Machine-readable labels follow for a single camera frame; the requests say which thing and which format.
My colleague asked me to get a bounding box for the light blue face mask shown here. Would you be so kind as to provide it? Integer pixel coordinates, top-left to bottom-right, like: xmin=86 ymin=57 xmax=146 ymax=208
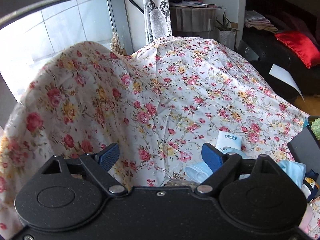
xmin=184 ymin=147 xmax=306 ymax=189

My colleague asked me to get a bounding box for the floral tablecloth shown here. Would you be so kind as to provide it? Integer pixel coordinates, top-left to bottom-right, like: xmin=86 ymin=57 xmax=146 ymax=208
xmin=1 ymin=37 xmax=308 ymax=239

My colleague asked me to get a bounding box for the navy orange folded cloth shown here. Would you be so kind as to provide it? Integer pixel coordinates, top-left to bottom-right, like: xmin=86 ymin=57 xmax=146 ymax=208
xmin=301 ymin=170 xmax=319 ymax=202

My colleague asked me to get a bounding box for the green yarn ball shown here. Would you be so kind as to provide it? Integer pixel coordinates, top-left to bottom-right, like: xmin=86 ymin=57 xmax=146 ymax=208
xmin=311 ymin=118 xmax=320 ymax=141

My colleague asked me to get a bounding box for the white paper sheet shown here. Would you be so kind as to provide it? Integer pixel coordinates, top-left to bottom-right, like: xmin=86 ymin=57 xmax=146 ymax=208
xmin=269 ymin=64 xmax=305 ymax=101

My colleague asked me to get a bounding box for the white potted plant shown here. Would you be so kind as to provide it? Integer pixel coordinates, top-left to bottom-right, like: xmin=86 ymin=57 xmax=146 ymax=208
xmin=216 ymin=8 xmax=240 ymax=50

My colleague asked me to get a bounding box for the red satin cushion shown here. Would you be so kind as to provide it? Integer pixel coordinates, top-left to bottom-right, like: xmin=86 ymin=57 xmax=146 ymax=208
xmin=274 ymin=30 xmax=319 ymax=69

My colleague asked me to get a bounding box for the folded towels stack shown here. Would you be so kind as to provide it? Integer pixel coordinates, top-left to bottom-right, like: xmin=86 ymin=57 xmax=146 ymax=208
xmin=244 ymin=10 xmax=278 ymax=33

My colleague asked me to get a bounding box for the black leather sofa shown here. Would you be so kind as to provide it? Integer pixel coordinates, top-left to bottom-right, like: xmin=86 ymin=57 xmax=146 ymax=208
xmin=238 ymin=0 xmax=319 ymax=102

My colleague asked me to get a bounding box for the patterned grey curtain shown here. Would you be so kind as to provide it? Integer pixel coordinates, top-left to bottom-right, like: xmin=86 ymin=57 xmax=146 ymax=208
xmin=143 ymin=0 xmax=172 ymax=44

